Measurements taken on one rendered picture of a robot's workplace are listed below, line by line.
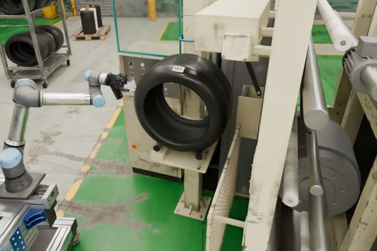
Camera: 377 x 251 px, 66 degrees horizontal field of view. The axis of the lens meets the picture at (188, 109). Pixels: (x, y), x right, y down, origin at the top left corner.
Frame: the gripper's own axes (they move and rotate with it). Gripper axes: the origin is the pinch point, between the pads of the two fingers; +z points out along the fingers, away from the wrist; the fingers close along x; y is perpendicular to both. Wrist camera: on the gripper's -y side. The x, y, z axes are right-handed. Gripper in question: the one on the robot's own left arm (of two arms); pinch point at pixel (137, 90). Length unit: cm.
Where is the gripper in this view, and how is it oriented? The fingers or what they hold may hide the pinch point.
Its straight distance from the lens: 182.2
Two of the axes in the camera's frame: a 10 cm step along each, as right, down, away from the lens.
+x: 3.1, -4.6, 8.3
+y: 1.0, -8.5, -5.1
